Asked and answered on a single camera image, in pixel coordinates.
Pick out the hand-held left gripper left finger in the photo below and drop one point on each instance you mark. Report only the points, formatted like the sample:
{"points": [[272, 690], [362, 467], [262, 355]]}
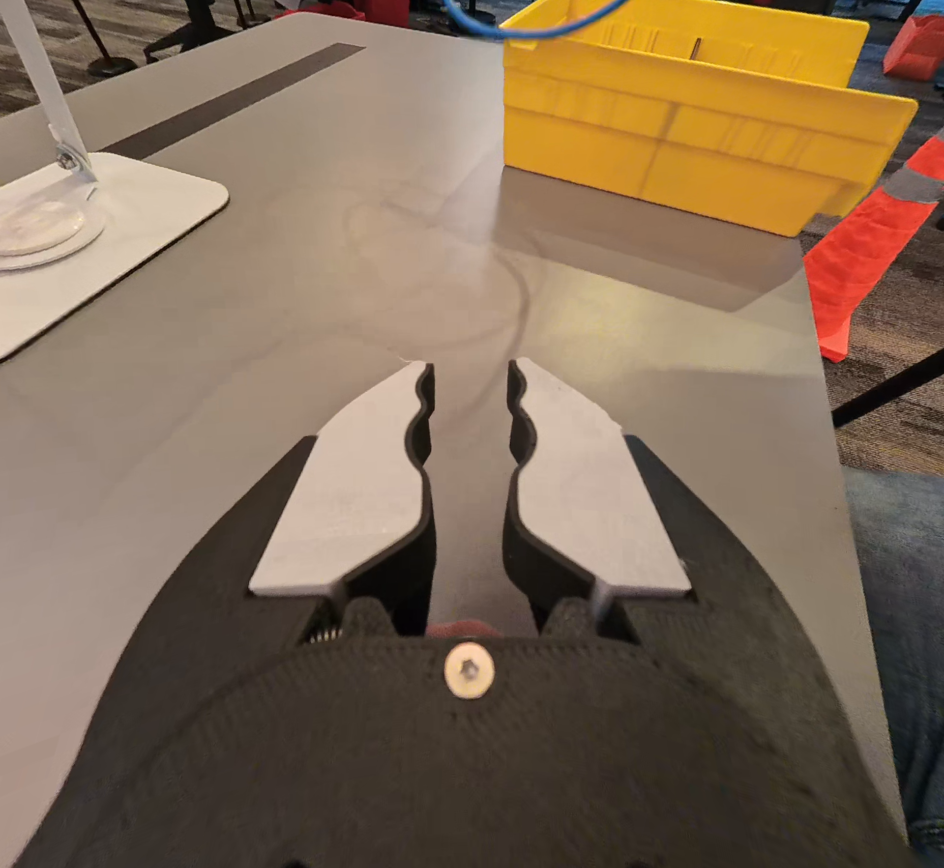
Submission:
{"points": [[346, 499]]}

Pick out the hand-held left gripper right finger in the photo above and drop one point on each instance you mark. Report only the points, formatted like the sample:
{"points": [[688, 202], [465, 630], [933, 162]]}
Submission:
{"points": [[590, 507]]}

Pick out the yellow plastic bin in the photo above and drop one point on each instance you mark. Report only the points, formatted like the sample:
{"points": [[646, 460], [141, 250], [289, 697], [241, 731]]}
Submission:
{"points": [[700, 145]]}

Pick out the black metal bar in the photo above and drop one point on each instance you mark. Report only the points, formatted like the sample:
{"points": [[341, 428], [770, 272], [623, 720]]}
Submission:
{"points": [[885, 396]]}

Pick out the person's leg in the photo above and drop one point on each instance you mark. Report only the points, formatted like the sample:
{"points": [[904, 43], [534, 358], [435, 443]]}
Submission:
{"points": [[907, 625]]}

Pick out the orange safety cone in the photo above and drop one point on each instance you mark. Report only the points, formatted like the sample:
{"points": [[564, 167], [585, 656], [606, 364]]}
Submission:
{"points": [[855, 256]]}

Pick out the black pole stand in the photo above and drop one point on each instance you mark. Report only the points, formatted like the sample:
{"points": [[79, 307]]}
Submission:
{"points": [[110, 64]]}

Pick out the red plastic bin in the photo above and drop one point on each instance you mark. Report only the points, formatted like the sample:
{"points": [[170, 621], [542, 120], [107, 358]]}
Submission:
{"points": [[918, 49]]}

